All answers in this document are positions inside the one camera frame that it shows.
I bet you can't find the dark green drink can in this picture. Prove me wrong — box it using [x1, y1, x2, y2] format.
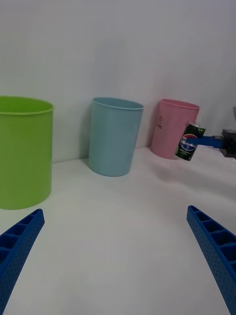
[175, 121, 206, 162]

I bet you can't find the pale blue plastic bin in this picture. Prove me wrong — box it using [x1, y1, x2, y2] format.
[88, 96, 145, 178]

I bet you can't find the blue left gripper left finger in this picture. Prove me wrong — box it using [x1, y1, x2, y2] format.
[0, 208, 45, 315]

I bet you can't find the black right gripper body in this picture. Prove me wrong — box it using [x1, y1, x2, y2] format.
[219, 128, 236, 158]

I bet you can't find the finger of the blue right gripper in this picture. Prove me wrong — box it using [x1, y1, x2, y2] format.
[185, 134, 224, 149]

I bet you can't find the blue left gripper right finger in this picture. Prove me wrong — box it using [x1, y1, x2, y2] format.
[186, 205, 236, 315]

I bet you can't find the yellow-green plastic bin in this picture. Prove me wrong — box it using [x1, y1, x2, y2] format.
[0, 95, 55, 210]

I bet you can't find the pink plastic bin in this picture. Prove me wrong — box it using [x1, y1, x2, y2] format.
[150, 98, 201, 160]

